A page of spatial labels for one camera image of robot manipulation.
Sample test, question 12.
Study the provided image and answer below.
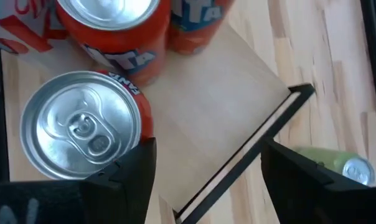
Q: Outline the red soda can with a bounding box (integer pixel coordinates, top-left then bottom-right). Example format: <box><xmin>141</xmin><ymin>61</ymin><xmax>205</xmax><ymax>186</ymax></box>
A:
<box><xmin>55</xmin><ymin>0</ymin><xmax>172</xmax><ymax>87</ymax></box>

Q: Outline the pale green Sanzo can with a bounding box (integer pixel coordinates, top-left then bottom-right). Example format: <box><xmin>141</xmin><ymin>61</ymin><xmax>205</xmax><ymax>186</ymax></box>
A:
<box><xmin>293</xmin><ymin>146</ymin><xmax>376</xmax><ymax>187</ymax></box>

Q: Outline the wooden shelf board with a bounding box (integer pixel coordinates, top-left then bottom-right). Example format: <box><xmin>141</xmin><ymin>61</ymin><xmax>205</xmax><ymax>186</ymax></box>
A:
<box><xmin>1</xmin><ymin>23</ymin><xmax>303</xmax><ymax>218</ymax></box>

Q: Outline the silver beverage can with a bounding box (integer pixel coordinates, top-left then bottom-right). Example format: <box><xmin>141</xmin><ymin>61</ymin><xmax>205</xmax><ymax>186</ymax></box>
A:
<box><xmin>0</xmin><ymin>0</ymin><xmax>67</xmax><ymax>55</ymax></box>

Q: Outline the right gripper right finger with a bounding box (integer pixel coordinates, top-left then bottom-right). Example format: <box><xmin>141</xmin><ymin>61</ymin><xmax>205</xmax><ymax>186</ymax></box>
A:
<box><xmin>261</xmin><ymin>138</ymin><xmax>376</xmax><ymax>224</ymax></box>

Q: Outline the red strawberry Fanta can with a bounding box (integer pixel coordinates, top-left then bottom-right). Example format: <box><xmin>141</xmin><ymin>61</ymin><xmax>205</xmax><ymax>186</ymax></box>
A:
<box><xmin>19</xmin><ymin>70</ymin><xmax>154</xmax><ymax>180</ymax></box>

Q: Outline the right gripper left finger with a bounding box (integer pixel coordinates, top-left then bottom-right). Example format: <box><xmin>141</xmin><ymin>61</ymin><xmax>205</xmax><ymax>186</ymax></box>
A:
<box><xmin>0</xmin><ymin>138</ymin><xmax>157</xmax><ymax>224</ymax></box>

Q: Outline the orange Fanta can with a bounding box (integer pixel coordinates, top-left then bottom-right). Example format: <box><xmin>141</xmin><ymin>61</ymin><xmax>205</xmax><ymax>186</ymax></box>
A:
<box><xmin>169</xmin><ymin>0</ymin><xmax>235</xmax><ymax>56</ymax></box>

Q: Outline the black table frame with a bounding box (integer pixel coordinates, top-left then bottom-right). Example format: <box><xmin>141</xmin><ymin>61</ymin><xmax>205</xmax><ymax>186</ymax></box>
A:
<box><xmin>360</xmin><ymin>0</ymin><xmax>376</xmax><ymax>156</ymax></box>

